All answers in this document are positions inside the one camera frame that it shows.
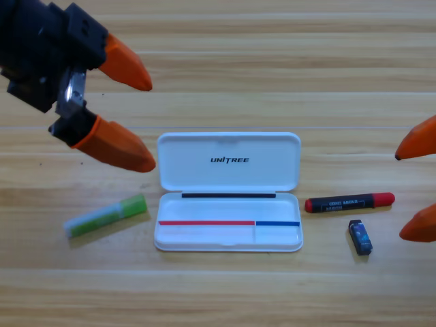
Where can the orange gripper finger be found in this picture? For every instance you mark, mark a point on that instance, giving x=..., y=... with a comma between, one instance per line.
x=122, y=64
x=116, y=146
x=420, y=143
x=422, y=228

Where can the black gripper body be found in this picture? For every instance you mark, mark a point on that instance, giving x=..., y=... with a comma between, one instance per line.
x=30, y=44

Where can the black and blue eraser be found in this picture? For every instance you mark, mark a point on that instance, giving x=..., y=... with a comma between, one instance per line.
x=360, y=238

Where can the green capped pen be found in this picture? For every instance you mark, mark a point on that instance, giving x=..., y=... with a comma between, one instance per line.
x=105, y=216

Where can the red and black marker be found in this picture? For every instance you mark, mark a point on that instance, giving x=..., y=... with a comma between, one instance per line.
x=344, y=203

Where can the white Unitree pencil case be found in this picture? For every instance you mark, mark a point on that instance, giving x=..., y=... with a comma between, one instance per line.
x=228, y=170

